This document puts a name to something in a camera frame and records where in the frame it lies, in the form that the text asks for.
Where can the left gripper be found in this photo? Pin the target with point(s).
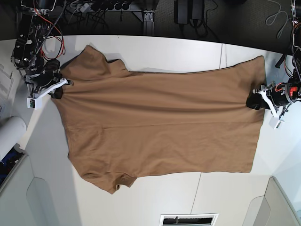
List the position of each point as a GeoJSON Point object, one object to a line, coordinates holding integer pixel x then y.
{"type": "Point", "coordinates": [275, 97]}

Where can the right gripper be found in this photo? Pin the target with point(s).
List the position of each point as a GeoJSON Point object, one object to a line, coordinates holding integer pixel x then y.
{"type": "Point", "coordinates": [49, 82]}

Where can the brown t-shirt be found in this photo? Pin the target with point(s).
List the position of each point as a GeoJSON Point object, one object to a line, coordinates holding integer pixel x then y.
{"type": "Point", "coordinates": [122, 125]}

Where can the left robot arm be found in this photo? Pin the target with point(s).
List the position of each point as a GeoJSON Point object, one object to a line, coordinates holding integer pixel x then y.
{"type": "Point", "coordinates": [294, 46]}

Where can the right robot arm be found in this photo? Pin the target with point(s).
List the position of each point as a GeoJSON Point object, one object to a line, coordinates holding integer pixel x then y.
{"type": "Point", "coordinates": [40, 73]}

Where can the clear plastic container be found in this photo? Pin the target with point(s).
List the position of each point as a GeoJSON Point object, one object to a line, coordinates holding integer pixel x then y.
{"type": "Point", "coordinates": [6, 82]}

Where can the white cylinder roll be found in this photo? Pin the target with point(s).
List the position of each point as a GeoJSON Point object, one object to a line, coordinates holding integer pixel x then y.
{"type": "Point", "coordinates": [10, 133]}

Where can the black power adapter right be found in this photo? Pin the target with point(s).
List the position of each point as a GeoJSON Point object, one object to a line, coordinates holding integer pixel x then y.
{"type": "Point", "coordinates": [197, 9]}

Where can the black power adapter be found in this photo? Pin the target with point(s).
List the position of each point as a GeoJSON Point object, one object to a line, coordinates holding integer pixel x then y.
{"type": "Point", "coordinates": [197, 9]}
{"type": "Point", "coordinates": [181, 11]}

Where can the black power adapter left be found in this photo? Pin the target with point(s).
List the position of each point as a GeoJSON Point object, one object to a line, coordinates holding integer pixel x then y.
{"type": "Point", "coordinates": [181, 11]}

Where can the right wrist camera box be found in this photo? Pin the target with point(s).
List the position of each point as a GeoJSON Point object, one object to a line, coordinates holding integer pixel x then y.
{"type": "Point", "coordinates": [34, 103]}

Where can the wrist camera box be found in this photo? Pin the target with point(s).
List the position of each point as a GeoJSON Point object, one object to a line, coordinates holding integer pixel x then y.
{"type": "Point", "coordinates": [275, 122]}
{"type": "Point", "coordinates": [34, 103]}

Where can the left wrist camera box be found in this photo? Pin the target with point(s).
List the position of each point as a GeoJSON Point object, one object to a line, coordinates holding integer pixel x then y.
{"type": "Point", "coordinates": [275, 122]}

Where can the aluminium frame post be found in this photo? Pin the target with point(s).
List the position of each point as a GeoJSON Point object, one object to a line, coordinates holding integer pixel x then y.
{"type": "Point", "coordinates": [146, 14]}

